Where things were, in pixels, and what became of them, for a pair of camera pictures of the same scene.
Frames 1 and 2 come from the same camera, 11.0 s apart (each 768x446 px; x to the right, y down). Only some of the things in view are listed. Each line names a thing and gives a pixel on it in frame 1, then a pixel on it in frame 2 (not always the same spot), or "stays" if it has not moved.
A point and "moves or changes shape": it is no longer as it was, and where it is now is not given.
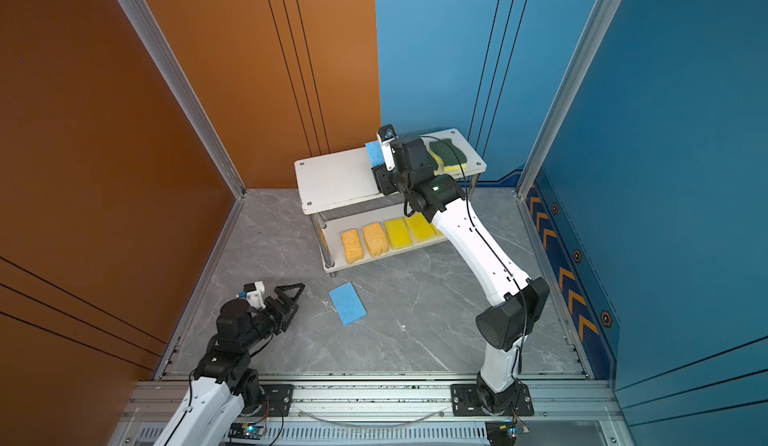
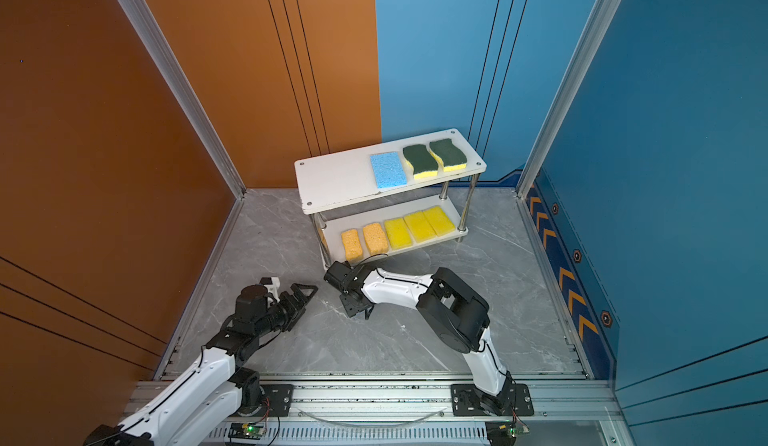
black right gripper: [382, 178] -> [349, 310]
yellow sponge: [398, 232] stays
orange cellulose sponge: [352, 246] stays
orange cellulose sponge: [376, 239] stays
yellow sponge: [421, 228] stays
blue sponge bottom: [375, 153] moves or changes shape
